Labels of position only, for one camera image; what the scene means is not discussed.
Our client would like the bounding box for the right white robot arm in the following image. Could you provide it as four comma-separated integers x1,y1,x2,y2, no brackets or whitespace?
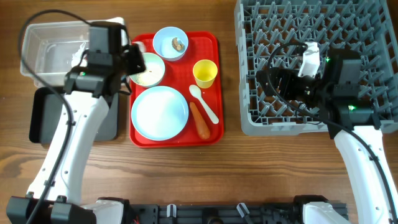
256,49,397,223

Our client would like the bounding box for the light blue bowl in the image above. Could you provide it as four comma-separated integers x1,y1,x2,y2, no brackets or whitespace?
152,27,189,62

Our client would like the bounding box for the black tray bin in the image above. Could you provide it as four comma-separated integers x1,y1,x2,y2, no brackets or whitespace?
29,87,119,144

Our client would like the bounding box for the brown food scrap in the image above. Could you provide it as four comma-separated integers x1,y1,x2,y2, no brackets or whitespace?
172,37,185,52

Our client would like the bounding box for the large light blue plate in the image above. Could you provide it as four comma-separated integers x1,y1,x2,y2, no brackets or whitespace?
131,86,189,141

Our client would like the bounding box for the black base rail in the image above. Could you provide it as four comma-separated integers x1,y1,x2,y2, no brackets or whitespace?
130,202,349,224

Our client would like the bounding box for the white red wrapper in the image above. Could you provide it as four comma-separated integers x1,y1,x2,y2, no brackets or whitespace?
71,42,88,67

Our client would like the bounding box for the red plastic tray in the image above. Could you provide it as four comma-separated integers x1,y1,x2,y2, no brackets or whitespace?
129,31,224,148

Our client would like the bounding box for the light green bowl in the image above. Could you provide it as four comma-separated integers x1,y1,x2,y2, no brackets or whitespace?
129,52,165,88

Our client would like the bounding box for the orange carrot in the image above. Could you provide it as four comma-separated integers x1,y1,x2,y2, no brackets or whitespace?
189,102,210,140

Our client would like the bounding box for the grey dishwasher rack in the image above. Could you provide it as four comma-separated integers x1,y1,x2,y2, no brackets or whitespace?
234,0,397,136

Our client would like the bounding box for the clear plastic bin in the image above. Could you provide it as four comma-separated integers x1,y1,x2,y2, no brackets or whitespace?
22,21,129,86

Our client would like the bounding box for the white plastic spoon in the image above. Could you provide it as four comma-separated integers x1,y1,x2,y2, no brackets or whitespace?
189,85,219,124

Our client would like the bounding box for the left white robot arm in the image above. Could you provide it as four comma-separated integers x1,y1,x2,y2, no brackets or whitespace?
6,21,146,223

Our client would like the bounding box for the yellow plastic cup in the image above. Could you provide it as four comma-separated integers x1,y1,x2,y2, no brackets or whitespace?
193,59,218,88

